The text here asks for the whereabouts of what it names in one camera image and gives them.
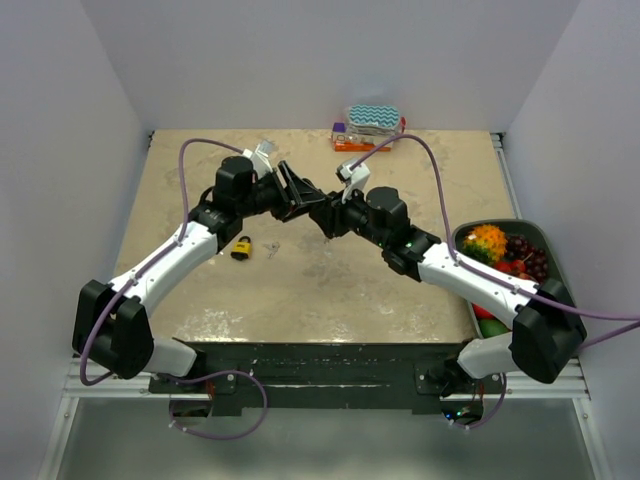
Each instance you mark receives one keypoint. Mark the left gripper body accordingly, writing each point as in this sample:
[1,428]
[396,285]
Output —
[281,202]

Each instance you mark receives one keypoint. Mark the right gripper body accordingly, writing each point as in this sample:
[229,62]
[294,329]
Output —
[346,217]

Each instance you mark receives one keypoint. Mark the silver yellow padlock keys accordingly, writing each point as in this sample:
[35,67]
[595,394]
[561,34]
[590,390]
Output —
[272,249]

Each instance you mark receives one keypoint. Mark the yellow padlock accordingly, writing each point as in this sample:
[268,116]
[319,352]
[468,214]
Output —
[242,249]

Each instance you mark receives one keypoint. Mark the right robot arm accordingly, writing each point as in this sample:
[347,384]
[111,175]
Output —
[541,337]

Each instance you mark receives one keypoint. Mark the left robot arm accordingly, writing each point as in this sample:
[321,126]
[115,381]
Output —
[112,326]

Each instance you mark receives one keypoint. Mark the orange box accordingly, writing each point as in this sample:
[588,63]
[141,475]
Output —
[346,138]

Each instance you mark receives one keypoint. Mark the blue zigzag sponge pack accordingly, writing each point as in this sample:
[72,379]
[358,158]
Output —
[374,120]

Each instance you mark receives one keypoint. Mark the orange spiky fruit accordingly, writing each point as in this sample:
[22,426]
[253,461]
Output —
[485,243]

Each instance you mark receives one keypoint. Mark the red apple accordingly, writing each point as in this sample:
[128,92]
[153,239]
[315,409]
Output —
[481,313]

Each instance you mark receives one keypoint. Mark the dark grapes bunch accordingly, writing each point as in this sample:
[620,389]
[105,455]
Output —
[526,260]

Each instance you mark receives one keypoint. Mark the green mango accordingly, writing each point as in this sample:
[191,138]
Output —
[491,328]

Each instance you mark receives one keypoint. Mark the grey fruit tray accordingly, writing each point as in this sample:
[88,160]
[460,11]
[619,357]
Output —
[545,240]

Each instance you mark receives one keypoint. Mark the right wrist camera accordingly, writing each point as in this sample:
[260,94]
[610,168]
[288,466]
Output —
[354,175]

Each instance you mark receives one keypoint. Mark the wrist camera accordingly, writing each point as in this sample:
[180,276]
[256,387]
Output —
[260,158]
[354,175]

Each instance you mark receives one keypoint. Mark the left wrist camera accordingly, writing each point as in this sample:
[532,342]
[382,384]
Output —
[260,158]

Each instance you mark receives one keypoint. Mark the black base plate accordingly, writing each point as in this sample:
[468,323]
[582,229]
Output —
[418,377]

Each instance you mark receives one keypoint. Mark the aluminium rail frame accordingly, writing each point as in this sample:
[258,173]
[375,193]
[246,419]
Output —
[479,152]

